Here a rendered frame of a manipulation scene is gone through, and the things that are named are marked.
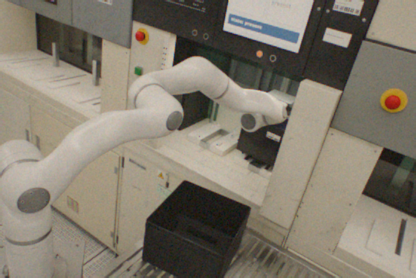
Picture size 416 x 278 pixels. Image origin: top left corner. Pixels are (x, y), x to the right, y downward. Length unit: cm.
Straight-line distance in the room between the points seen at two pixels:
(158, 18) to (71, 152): 71
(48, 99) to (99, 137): 122
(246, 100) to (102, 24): 78
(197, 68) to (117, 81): 71
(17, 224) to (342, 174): 97
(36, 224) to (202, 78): 60
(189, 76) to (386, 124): 59
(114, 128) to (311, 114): 60
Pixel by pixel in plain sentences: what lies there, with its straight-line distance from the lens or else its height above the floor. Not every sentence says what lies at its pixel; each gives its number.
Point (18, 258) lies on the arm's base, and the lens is 110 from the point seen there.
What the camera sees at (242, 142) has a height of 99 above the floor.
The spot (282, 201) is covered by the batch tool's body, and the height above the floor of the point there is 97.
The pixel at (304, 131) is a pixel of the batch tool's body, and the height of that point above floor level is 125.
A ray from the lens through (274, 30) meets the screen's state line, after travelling 118.
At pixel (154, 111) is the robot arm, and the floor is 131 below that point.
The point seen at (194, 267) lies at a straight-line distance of 115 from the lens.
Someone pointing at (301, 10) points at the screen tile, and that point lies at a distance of 115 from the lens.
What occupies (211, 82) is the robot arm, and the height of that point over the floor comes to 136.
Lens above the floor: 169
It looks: 28 degrees down
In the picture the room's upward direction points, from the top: 12 degrees clockwise
